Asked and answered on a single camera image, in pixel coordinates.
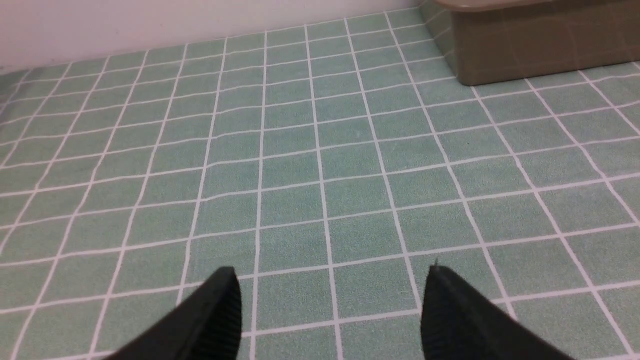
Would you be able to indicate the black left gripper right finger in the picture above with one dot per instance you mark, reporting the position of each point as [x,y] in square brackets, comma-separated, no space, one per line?
[459,323]

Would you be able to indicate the green checkered tablecloth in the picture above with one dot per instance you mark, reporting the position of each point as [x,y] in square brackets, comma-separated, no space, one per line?
[330,164]

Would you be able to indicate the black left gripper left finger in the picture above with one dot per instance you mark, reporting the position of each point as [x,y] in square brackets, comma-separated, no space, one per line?
[206,326]

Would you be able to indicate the olive green plastic bin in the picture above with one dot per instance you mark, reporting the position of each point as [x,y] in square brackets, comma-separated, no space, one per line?
[490,41]

